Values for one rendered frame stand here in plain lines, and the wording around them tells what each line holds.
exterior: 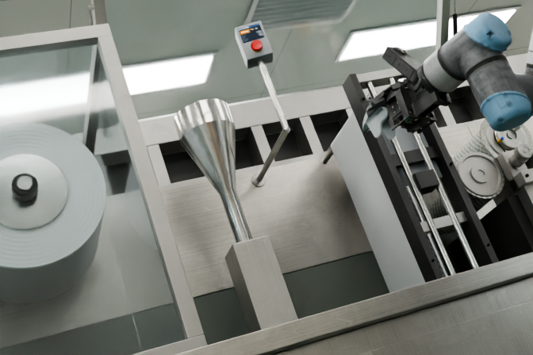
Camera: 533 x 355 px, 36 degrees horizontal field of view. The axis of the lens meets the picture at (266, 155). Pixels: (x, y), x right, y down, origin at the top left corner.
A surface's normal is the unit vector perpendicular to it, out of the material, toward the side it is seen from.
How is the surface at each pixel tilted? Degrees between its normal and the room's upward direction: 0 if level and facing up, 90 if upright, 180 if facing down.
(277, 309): 90
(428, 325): 90
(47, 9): 180
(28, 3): 180
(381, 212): 90
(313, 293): 90
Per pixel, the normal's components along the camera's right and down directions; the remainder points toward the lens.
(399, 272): -0.92, 0.18
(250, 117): 0.25, -0.45
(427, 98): -0.83, -0.08
